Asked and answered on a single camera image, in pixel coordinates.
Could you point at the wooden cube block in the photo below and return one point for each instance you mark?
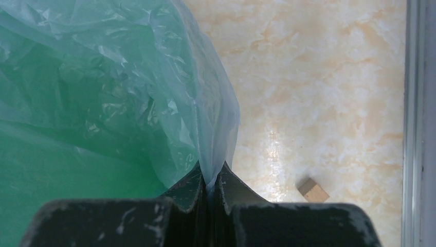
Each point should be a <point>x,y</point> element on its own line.
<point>313,192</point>

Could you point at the green plastic trash bin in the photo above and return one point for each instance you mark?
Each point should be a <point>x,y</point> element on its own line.
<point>68,170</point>

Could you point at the light blue plastic bag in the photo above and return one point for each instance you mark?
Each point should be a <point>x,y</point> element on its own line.
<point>158,41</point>

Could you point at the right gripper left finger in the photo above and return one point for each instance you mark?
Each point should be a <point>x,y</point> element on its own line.
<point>175,218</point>

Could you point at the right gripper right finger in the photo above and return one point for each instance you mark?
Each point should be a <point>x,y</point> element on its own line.
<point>243,218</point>

